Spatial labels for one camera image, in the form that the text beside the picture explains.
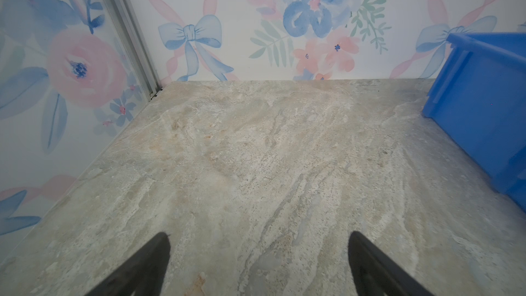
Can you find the aluminium corner post left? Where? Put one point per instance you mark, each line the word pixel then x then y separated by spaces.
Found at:
pixel 130 34

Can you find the blue plastic bin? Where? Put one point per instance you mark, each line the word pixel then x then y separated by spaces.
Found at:
pixel 478 99

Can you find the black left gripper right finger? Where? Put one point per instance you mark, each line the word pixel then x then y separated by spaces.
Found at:
pixel 374 273

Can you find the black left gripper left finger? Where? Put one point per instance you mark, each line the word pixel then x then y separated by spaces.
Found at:
pixel 141 274

